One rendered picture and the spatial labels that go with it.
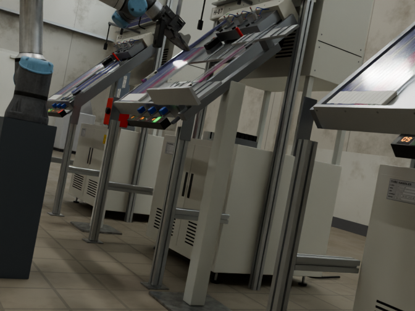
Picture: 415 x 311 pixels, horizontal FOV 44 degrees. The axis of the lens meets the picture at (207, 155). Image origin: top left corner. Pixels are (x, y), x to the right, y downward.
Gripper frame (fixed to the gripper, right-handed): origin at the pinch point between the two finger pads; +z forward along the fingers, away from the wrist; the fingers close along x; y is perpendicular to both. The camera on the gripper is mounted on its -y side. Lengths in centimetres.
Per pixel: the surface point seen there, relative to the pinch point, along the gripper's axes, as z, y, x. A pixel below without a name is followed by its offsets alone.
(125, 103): 3.8, -28.2, 32.0
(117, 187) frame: 34, -60, 49
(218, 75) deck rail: 10.6, -6.4, -21.0
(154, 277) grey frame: 38, -87, -25
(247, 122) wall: 303, 186, 437
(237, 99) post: 10, -20, -48
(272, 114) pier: 273, 180, 343
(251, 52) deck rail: 16.1, 11.9, -21.1
